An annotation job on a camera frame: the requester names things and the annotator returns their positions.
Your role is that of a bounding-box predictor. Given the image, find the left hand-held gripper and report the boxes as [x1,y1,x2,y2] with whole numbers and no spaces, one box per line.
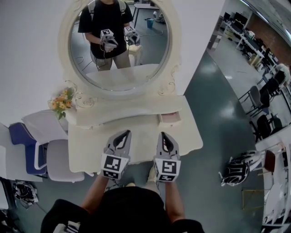
[100,129,132,181]

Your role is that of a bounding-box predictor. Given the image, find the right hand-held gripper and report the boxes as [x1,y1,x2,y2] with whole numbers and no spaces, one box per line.
[153,132,182,183]

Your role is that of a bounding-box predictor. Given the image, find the white dressing table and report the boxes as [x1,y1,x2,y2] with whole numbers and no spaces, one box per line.
[57,0,204,175]

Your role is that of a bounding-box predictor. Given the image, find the person's left forearm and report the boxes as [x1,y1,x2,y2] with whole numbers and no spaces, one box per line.
[80,175,115,214]

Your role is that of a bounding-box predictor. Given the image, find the person's right forearm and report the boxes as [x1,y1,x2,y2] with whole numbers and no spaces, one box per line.
[163,181,185,223]

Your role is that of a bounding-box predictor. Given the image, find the round white-framed mirror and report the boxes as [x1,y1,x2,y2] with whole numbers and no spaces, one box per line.
[69,0,171,91]

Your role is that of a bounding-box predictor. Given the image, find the grey wooden shelf unit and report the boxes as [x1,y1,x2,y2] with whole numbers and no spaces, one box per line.
[208,16,223,50]

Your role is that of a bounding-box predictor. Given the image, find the person's right shoe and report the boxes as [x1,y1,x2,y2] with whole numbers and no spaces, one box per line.
[147,167,158,183]

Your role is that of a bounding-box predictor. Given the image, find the person's beige trousers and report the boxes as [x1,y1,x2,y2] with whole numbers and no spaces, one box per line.
[145,179,160,194]

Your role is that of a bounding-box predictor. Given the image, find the light grey chair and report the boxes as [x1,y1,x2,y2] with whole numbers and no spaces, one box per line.
[21,110,85,183]

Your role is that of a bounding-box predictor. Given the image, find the person's black shirt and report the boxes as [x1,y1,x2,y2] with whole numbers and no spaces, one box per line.
[40,185,206,233]

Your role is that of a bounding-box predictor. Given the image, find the yellow flower bouquet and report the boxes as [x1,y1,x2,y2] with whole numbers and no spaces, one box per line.
[48,87,75,120]

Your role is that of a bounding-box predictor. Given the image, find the black and white bag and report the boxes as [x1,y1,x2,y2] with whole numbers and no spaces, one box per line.
[219,151,258,187]

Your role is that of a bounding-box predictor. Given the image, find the black side chair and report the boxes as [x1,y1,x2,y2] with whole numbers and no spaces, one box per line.
[249,114,273,142]

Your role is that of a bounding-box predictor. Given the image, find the grey-green side chair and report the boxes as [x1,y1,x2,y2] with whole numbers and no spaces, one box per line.
[238,86,262,115]

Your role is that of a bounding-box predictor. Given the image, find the brown seat stool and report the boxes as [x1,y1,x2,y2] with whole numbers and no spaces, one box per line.
[257,149,287,176]

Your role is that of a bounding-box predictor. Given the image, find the dark blue side chair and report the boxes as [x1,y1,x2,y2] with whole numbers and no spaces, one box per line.
[258,78,280,108]

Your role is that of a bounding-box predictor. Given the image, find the row of white office desks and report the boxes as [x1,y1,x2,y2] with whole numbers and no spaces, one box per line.
[223,10,281,69]

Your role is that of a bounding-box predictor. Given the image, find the yellow wire frame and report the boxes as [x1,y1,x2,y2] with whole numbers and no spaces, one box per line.
[241,189,266,212]

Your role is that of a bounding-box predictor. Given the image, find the tangle of black cables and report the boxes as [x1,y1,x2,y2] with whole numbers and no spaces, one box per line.
[12,181,39,206]

